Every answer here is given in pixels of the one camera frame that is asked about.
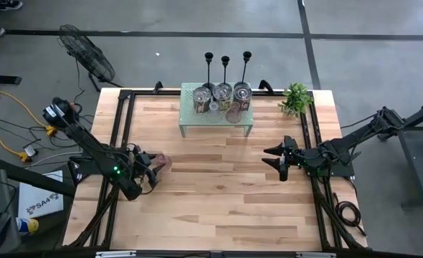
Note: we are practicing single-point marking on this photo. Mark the white cardboard box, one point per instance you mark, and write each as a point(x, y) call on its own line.
point(41, 195)

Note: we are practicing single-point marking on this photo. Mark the black metal candlestick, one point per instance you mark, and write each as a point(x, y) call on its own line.
point(208, 56)
point(247, 55)
point(225, 60)

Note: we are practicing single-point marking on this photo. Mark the white power adapter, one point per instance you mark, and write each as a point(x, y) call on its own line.
point(30, 152)

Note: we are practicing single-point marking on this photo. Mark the black flat floor bar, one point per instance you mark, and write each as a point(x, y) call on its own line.
point(1, 80)

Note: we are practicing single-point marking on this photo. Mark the black clamp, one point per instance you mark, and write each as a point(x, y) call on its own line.
point(266, 86)
point(158, 86)

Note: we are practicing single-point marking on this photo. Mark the grey metal-lid glass jar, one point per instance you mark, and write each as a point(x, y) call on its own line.
point(201, 95)

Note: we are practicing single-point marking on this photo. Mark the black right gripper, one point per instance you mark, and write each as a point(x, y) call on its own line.
point(291, 154)

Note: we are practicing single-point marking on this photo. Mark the black floor fan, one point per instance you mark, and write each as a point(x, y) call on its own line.
point(86, 53)

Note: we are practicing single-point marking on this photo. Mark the black desk frame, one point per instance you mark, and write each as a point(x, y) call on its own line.
point(417, 168)

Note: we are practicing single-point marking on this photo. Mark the glass jar shelf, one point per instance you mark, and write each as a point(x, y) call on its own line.
point(242, 94)
point(222, 92)

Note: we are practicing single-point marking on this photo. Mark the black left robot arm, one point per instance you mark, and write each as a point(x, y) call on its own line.
point(86, 141)

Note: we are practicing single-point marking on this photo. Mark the pink glass candle holder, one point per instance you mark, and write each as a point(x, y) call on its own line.
point(166, 161)
point(233, 115)

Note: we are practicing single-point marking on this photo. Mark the black table frame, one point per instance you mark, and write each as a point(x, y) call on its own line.
point(315, 200)

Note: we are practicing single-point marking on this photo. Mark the yellow power socket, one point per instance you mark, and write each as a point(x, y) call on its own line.
point(52, 129)

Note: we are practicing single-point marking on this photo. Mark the green potted plant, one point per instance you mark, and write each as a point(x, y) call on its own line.
point(297, 98)

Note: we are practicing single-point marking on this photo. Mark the small yellow blue object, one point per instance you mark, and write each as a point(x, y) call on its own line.
point(28, 225)

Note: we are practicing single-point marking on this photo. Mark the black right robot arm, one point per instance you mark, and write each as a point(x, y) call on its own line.
point(355, 138)

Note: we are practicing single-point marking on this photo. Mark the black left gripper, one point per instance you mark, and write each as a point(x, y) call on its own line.
point(139, 159)

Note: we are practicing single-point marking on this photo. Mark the clear glass candle holder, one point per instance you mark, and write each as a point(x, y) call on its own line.
point(214, 107)

